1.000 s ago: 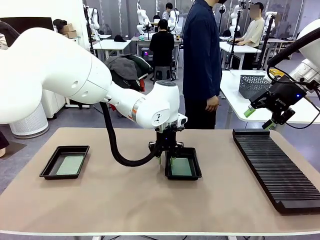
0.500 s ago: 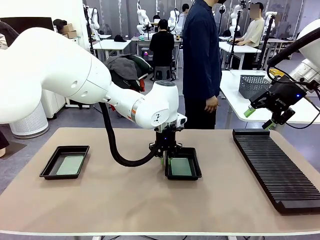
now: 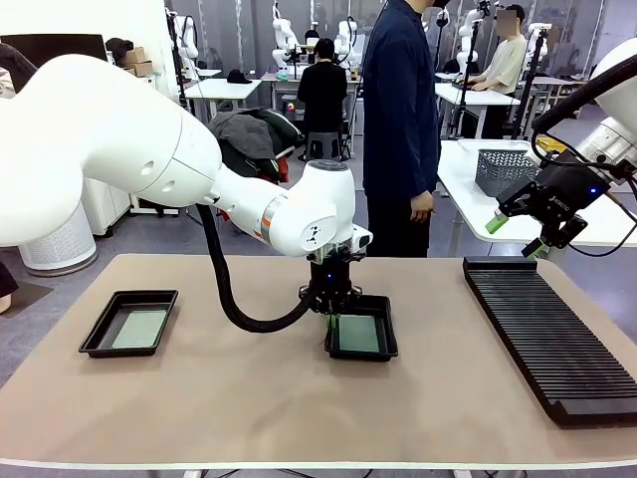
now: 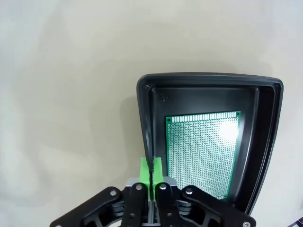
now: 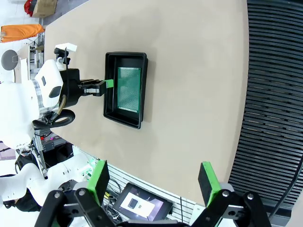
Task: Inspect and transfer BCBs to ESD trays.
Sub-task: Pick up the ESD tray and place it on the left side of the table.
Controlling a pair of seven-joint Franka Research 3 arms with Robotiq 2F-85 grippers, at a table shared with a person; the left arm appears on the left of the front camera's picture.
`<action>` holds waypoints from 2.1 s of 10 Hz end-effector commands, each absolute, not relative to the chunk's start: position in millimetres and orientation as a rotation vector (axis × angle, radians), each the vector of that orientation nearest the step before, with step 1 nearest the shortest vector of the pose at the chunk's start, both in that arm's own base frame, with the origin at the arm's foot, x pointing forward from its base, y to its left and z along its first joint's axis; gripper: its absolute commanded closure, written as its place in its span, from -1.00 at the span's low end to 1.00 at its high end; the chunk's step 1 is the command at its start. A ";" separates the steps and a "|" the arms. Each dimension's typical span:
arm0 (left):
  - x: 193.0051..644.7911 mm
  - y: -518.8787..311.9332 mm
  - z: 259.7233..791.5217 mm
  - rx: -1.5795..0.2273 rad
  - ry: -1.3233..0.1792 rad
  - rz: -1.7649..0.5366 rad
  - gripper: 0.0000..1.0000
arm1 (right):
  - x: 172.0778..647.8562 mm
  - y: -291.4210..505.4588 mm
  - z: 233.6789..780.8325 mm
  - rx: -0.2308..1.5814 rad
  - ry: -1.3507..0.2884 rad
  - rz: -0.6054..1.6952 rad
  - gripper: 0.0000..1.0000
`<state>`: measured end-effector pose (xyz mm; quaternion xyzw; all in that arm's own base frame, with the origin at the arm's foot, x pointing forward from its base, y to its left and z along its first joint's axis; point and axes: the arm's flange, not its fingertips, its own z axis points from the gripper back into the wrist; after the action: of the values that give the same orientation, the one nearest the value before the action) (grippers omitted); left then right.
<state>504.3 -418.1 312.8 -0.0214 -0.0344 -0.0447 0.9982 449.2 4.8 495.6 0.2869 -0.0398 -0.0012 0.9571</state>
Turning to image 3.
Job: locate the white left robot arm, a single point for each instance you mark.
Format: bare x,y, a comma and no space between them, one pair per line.
124,134

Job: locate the person's right hand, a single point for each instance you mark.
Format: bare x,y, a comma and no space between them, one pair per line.
423,206

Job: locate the black ESD tray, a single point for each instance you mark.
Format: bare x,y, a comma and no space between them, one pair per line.
107,323
385,318

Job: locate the cardboard box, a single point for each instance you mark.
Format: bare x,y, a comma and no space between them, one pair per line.
133,56
143,69

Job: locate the black baseball cap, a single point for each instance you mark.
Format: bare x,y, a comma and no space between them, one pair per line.
240,76

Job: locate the white air purifier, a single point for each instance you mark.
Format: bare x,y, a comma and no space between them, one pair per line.
60,244

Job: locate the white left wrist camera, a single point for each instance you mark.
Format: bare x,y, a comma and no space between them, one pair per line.
363,239

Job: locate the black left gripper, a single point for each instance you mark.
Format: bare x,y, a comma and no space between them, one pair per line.
331,284

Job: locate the person's right forearm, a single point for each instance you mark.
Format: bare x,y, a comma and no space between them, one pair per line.
423,169

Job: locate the green circuit board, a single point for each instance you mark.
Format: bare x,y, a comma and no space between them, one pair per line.
140,329
358,333

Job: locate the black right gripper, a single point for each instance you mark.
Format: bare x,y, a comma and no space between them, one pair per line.
567,191

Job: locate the grey plastic mesh basket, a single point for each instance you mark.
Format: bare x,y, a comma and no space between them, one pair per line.
497,171

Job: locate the person in navy jacket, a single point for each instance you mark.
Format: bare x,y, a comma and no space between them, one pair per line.
398,99

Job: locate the seated person in black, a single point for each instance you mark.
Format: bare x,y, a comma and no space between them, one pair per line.
323,89

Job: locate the dark green jacket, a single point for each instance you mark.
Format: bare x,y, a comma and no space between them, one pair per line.
281,132

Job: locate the yellow plastic bin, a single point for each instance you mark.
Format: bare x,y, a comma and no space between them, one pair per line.
552,144

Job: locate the bystander leg dark trousers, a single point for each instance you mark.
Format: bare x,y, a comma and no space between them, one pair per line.
7,289

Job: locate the white side table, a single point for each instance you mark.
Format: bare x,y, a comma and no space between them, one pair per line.
468,209

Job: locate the black computer monitor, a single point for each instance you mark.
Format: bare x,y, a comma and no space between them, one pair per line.
55,45

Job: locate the black slotted PCB rack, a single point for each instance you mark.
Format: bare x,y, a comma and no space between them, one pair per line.
547,338

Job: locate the grey coat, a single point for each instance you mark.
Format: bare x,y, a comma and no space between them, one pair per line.
244,134

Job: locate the black cloth bundle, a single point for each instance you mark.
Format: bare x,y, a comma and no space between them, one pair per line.
118,47

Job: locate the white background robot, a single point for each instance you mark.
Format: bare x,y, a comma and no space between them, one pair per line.
283,35
184,40
468,30
346,37

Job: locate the computer case with RGB fan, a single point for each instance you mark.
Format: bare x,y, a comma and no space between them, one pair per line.
289,106

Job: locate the person in white shirt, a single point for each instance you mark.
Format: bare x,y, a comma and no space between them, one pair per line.
505,62

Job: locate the grey step stool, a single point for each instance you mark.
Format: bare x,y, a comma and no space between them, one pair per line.
321,147

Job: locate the black tripod stand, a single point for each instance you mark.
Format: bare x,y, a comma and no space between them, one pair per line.
469,65

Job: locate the white cabinet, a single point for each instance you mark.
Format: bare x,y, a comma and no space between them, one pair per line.
102,204

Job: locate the white office desk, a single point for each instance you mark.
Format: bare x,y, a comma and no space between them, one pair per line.
219,89

